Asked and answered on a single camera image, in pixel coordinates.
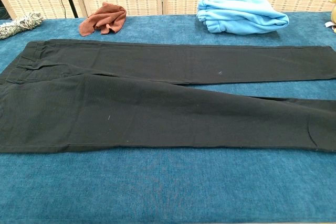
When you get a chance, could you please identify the rust brown cloth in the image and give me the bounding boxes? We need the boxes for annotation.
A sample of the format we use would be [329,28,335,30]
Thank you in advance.
[79,2,127,37]

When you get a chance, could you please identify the light blue fleece garment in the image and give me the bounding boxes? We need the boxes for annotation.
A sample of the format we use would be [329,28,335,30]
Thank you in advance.
[196,0,290,35]

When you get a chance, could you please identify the blue carpet table cover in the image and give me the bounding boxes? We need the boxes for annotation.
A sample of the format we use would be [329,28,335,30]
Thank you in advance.
[0,11,336,224]

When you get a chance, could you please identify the yellow plush toy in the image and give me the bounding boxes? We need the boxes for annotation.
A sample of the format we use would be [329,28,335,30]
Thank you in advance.
[324,0,336,34]

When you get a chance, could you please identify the black trousers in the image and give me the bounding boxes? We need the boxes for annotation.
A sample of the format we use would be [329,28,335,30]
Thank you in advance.
[0,39,336,155]

